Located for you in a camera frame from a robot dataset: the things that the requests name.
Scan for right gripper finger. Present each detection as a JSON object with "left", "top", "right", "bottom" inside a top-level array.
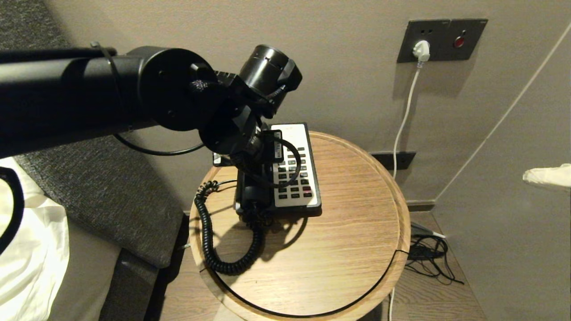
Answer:
[{"left": 522, "top": 164, "right": 571, "bottom": 188}]

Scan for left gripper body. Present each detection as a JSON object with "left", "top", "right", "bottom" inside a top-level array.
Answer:
[{"left": 231, "top": 128, "right": 286, "bottom": 189}]

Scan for black phone handset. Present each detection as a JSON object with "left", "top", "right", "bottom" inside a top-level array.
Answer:
[{"left": 235, "top": 172, "right": 273, "bottom": 223}]

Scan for black and white desk telephone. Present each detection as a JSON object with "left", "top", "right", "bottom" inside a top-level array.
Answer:
[{"left": 235, "top": 123, "right": 323, "bottom": 219}]

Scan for round wooden side table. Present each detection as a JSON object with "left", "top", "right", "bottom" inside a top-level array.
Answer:
[{"left": 189, "top": 131, "right": 411, "bottom": 321}]

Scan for grey fabric headboard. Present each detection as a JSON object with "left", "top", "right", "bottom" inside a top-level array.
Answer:
[{"left": 0, "top": 0, "right": 185, "bottom": 269}]

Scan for white power plug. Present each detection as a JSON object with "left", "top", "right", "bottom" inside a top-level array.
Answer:
[{"left": 412, "top": 40, "right": 431, "bottom": 63}]

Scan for beige bed mattress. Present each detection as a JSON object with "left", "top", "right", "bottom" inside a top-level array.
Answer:
[{"left": 47, "top": 218, "right": 123, "bottom": 321}]

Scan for white pillow with black trim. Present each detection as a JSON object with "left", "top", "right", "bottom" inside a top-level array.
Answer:
[{"left": 0, "top": 156, "right": 70, "bottom": 321}]

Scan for black coiled phone cord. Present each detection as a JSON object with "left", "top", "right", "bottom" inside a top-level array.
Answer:
[{"left": 194, "top": 180, "right": 265, "bottom": 276}]

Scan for small dark wall outlet plate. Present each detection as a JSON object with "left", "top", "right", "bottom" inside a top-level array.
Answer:
[{"left": 370, "top": 151, "right": 417, "bottom": 171}]

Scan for tangled black floor cable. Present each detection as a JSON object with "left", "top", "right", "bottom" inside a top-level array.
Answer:
[{"left": 405, "top": 235, "right": 465, "bottom": 286}]

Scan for white power cable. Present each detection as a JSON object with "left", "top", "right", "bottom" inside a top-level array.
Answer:
[{"left": 389, "top": 62, "right": 422, "bottom": 321}]

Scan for grey switch plate red button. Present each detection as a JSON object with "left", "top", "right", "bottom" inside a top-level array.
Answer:
[{"left": 449, "top": 18, "right": 488, "bottom": 61}]

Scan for thin black wire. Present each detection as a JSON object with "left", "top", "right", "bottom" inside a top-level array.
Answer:
[{"left": 199, "top": 249, "right": 409, "bottom": 319}]

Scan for grey wall socket plate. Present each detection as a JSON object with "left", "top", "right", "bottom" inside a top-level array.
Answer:
[{"left": 397, "top": 19, "right": 451, "bottom": 63}]

